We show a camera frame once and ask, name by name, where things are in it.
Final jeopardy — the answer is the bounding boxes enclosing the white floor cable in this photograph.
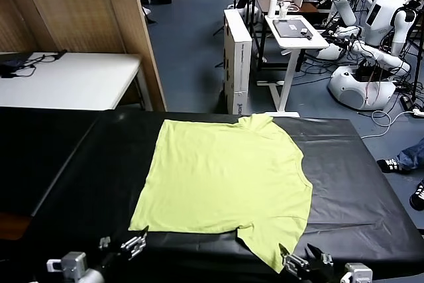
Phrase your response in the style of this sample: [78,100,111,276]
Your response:
[360,109,415,140]

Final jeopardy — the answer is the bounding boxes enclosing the tall white cardboard box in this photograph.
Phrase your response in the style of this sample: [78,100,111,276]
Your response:
[223,7,253,115]

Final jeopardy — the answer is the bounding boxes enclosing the yellow-green t-shirt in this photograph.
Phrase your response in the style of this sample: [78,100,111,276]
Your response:
[127,113,314,274]

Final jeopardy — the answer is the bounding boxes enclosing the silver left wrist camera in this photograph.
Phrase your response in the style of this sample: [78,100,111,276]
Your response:
[46,251,88,276]

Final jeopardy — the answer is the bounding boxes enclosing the white cup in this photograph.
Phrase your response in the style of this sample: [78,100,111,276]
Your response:
[278,0,299,19]

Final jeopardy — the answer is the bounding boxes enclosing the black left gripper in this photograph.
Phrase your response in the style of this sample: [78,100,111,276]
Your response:
[97,225,150,272]

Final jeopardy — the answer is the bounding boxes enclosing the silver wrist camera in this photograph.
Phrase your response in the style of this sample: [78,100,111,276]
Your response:
[341,262,374,283]
[46,251,88,276]

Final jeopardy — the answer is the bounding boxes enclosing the wooden folding screen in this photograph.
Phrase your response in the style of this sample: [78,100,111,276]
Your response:
[0,0,167,112]

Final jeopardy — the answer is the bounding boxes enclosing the black cable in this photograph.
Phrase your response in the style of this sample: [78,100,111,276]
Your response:
[13,49,68,78]

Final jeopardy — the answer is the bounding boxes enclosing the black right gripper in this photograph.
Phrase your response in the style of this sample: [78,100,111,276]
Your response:
[279,243,345,283]

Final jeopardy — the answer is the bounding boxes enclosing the white table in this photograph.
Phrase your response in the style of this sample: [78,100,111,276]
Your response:
[0,51,144,111]

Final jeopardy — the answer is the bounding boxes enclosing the grey laptop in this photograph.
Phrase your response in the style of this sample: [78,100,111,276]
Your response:
[272,19,314,38]

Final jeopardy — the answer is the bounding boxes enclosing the black power strip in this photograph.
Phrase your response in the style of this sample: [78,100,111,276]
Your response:
[399,94,424,115]

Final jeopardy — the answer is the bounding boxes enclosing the small black table cover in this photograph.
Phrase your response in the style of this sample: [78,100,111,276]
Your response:
[0,106,103,217]

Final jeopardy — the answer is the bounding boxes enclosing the black pouch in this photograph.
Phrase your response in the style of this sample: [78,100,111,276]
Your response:
[0,59,24,79]

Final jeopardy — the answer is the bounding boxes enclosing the blue jeans leg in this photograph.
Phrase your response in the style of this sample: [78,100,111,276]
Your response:
[396,140,424,172]

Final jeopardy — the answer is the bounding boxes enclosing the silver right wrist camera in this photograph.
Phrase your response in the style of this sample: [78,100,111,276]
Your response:
[341,262,374,283]

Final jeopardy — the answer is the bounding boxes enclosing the black white sneaker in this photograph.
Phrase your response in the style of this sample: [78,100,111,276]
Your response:
[409,183,424,211]
[376,158,403,174]

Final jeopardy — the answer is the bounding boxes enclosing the white bottle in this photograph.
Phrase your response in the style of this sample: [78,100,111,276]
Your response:
[267,0,280,19]

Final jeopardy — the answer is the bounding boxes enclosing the large black table cover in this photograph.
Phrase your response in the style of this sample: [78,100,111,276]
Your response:
[19,110,424,283]

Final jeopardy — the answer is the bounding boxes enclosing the white standing desk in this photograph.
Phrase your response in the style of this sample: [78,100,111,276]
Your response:
[264,14,331,118]

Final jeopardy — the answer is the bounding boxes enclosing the black tripod stand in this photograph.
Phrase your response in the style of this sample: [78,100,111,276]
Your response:
[409,21,424,105]

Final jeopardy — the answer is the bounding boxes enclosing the large white humanoid robot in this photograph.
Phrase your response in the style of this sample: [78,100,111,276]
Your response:
[327,0,419,111]

